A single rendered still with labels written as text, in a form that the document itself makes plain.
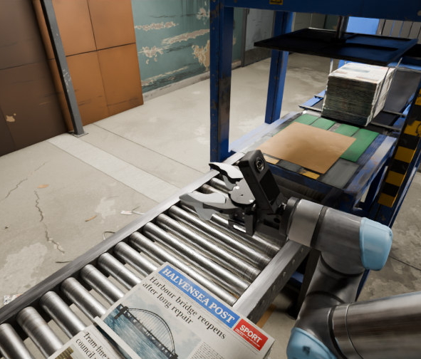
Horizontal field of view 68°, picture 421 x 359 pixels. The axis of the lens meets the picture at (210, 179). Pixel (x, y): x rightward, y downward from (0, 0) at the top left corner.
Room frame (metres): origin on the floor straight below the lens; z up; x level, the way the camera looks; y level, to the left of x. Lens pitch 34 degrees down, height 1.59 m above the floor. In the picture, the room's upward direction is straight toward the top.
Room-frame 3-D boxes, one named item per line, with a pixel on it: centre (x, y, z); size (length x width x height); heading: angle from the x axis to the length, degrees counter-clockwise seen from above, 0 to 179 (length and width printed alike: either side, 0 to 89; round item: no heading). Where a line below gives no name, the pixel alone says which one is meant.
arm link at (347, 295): (0.36, -0.22, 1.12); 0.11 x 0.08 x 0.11; 150
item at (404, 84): (2.40, -1.29, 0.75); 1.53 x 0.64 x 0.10; 141
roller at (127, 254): (0.63, 0.14, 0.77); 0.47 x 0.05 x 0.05; 51
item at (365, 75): (1.96, -0.94, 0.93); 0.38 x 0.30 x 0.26; 141
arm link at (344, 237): (0.38, -0.23, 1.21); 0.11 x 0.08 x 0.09; 60
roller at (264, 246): (0.89, -0.06, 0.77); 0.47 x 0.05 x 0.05; 51
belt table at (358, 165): (1.52, -0.58, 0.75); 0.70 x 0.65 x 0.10; 141
